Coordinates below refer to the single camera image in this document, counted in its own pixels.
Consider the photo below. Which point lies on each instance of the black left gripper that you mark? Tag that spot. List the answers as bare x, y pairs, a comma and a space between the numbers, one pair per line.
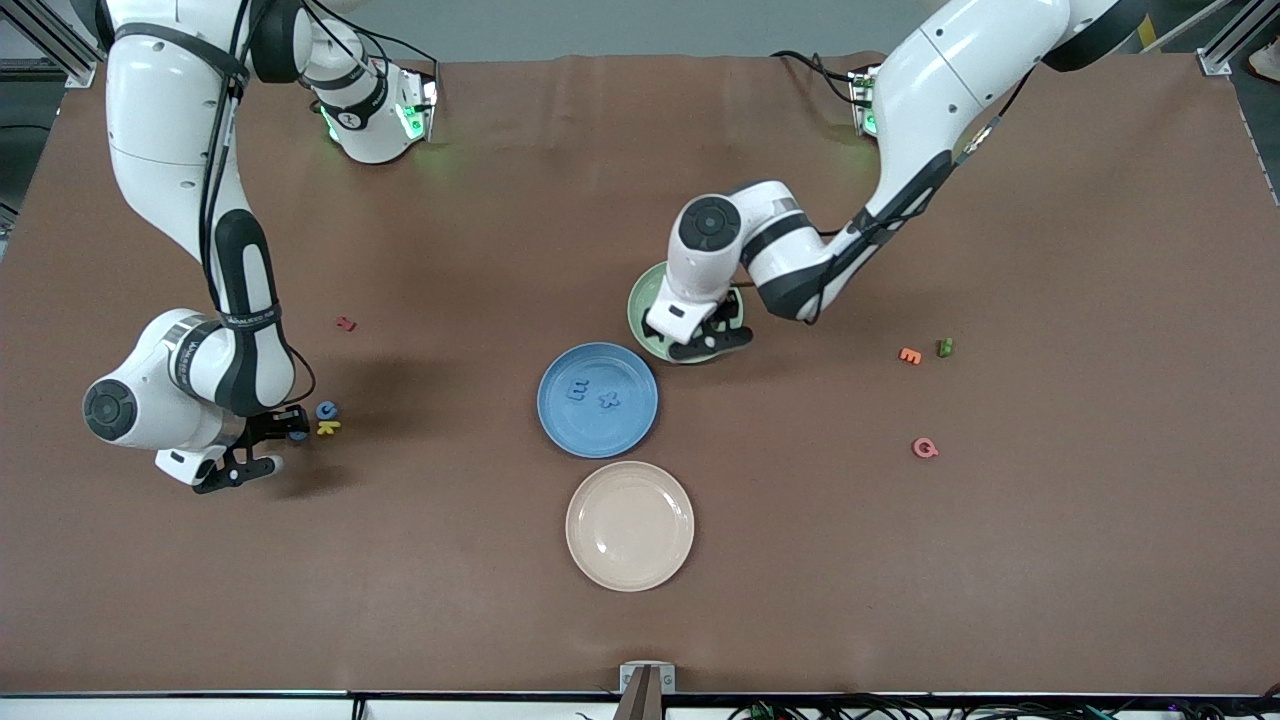
727, 311

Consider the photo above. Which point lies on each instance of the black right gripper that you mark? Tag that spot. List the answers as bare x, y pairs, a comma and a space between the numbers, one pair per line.
268, 424

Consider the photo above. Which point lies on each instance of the blue foam letter G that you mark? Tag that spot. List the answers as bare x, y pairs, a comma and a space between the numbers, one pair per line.
319, 411

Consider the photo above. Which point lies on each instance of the blue foam letter E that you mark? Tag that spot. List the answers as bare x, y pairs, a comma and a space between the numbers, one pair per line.
572, 390

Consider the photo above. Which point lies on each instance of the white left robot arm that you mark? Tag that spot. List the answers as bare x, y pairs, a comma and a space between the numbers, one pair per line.
940, 80

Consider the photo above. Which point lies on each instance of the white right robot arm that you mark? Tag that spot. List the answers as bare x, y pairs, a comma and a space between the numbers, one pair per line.
160, 130

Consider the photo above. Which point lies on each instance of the green round plate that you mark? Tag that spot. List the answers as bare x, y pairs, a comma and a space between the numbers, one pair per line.
638, 315

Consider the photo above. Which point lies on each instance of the table cover sheet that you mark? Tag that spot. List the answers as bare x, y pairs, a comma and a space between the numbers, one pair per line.
200, 560

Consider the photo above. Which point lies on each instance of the blue round plate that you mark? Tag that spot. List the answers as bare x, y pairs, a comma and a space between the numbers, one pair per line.
600, 435

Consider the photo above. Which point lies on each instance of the pink foam letter Q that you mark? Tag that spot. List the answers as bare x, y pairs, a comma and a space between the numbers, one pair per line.
916, 448

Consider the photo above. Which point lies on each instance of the beige round plate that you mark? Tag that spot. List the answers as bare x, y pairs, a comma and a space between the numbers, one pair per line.
630, 525

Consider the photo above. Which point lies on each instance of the white table edge rail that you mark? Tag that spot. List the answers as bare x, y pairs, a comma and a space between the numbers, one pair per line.
200, 710

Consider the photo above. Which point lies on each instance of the grey camera bracket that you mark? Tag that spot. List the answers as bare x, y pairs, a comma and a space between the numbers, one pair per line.
647, 690

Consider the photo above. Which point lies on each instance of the aluminium extrusion frame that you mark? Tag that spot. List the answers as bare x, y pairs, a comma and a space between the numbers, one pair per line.
1212, 62
78, 70

